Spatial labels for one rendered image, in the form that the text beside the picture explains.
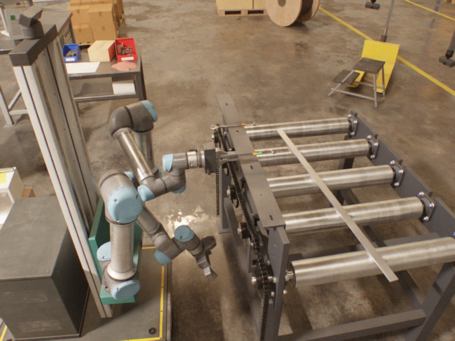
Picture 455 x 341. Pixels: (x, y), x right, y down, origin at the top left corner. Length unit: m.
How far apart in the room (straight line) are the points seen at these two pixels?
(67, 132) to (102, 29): 5.54
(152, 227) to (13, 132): 3.50
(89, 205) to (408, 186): 1.74
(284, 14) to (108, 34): 3.55
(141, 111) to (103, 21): 5.44
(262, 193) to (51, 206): 1.17
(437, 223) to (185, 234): 1.30
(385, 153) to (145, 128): 1.46
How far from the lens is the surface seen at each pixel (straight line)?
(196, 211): 3.21
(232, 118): 2.09
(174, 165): 1.62
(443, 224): 2.15
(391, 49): 6.59
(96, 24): 7.22
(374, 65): 5.24
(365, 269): 1.74
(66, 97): 1.69
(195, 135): 4.22
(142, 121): 1.84
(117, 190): 1.31
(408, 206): 2.09
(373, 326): 2.26
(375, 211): 2.00
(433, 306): 2.33
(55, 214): 2.13
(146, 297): 2.29
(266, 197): 1.54
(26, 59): 1.37
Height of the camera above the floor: 2.16
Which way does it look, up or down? 36 degrees down
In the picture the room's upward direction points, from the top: straight up
